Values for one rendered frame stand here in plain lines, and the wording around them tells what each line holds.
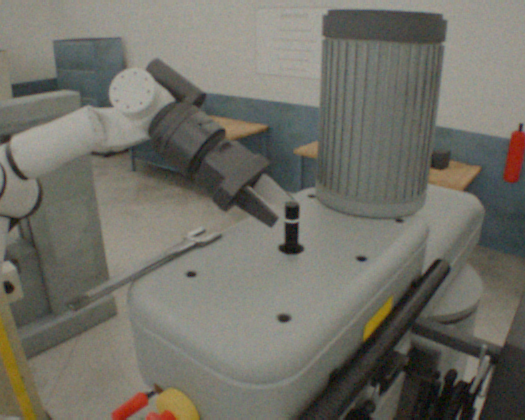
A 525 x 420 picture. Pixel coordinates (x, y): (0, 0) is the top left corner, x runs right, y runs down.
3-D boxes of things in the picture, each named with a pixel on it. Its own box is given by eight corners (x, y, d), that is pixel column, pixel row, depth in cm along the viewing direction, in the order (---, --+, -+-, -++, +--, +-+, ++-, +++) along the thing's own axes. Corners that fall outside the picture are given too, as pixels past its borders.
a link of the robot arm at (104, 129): (166, 109, 61) (79, 145, 61) (180, 127, 70) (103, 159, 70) (152, 69, 62) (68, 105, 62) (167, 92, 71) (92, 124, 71)
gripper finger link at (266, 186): (296, 199, 63) (261, 172, 64) (284, 214, 65) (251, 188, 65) (300, 195, 64) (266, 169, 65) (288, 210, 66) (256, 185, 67)
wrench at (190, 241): (79, 316, 48) (77, 310, 47) (60, 303, 50) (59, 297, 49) (221, 237, 66) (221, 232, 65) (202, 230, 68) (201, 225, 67)
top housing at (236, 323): (268, 482, 46) (269, 380, 39) (123, 375, 61) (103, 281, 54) (424, 293, 79) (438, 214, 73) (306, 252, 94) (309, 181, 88)
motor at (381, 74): (399, 230, 68) (423, 10, 55) (293, 199, 79) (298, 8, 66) (439, 193, 82) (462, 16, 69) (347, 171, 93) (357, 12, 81)
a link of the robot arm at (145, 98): (154, 150, 57) (94, 101, 58) (173, 167, 68) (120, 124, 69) (209, 84, 58) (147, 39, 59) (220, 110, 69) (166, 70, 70)
